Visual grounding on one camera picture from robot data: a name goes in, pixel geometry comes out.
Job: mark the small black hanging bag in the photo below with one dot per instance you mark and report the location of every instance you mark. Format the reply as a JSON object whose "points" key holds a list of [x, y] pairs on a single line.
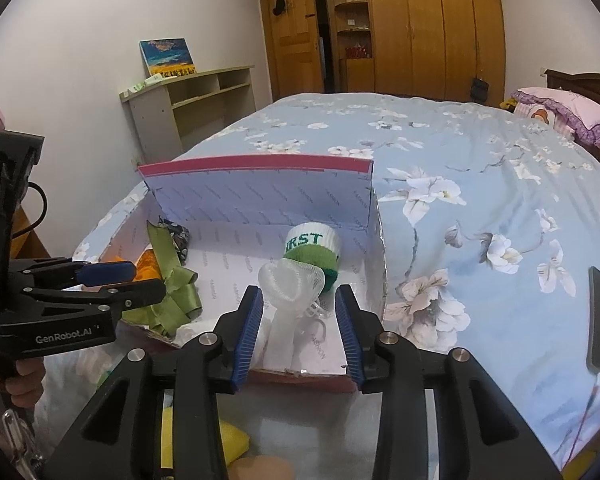
{"points": [[478, 90]]}

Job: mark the dark wave-patterned pouch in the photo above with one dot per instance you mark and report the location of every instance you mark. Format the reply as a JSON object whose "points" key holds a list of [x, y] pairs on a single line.
{"points": [[180, 242]]}

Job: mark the blue and yellow painting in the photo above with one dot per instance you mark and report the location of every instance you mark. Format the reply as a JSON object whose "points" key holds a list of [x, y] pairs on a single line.
{"points": [[167, 57]]}

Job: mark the cartoon print pillow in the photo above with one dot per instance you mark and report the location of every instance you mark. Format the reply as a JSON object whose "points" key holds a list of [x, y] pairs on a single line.
{"points": [[537, 115]]}

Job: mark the yellow sponge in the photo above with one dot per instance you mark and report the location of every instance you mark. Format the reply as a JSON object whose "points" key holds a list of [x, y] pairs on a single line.
{"points": [[230, 440]]}

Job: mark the red basket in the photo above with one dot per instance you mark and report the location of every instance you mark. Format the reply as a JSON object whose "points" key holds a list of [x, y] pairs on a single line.
{"points": [[356, 52]]}

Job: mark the green ribbon bow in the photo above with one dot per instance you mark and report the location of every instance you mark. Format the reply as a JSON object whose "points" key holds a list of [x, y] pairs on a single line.
{"points": [[180, 290]]}

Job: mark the person's left hand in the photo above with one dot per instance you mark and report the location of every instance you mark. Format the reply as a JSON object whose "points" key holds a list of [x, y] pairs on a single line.
{"points": [[27, 377]]}

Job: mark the pale green packet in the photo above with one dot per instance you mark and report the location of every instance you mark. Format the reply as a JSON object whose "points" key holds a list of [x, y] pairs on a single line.
{"points": [[145, 84]]}

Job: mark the dark wooden headboard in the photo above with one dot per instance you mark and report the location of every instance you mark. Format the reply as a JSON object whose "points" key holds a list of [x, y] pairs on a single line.
{"points": [[580, 80]]}

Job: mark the yellow cloth item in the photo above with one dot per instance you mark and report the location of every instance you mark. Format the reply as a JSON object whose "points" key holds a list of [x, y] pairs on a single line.
{"points": [[508, 105]]}

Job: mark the pink egg-shaped makeup sponge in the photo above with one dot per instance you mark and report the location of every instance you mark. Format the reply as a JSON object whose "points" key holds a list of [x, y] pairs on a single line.
{"points": [[260, 470]]}

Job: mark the wooden wardrobe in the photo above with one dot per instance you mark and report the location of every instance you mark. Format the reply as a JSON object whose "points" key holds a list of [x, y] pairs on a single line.
{"points": [[430, 25]]}

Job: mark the blue face mask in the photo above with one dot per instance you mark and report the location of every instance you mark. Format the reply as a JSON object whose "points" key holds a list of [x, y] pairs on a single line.
{"points": [[195, 334]]}

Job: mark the wooden door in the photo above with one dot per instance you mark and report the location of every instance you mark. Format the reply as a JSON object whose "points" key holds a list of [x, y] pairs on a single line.
{"points": [[292, 45]]}

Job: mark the orange plastic bag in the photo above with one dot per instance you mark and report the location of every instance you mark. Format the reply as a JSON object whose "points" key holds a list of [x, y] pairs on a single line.
{"points": [[147, 265]]}

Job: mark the grey open shelf unit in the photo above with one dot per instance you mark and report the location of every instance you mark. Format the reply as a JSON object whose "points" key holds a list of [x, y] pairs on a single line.
{"points": [[155, 115]]}

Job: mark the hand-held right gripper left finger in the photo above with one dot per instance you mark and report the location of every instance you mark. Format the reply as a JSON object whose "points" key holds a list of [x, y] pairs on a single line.
{"points": [[247, 340]]}

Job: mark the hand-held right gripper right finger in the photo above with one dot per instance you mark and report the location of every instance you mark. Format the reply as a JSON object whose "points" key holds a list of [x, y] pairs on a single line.
{"points": [[352, 340]]}

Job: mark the pink cardboard box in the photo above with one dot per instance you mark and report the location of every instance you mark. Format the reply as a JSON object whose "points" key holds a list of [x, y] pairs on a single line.
{"points": [[260, 195]]}

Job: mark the white foam mesh sleeve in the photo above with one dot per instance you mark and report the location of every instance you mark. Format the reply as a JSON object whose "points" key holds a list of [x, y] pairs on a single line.
{"points": [[285, 285]]}

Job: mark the pink pillow with purple ruffle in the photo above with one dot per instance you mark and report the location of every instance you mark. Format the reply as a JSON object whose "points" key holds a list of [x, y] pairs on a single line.
{"points": [[570, 105]]}

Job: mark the green and white sock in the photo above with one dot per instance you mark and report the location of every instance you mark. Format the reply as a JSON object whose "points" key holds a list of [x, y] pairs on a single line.
{"points": [[310, 245]]}

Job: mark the metal carabiner clip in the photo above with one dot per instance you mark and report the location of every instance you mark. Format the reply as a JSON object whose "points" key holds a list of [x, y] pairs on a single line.
{"points": [[15, 435]]}

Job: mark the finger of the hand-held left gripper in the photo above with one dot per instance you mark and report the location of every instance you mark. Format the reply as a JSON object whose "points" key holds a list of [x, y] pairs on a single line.
{"points": [[107, 272], [130, 295]]}

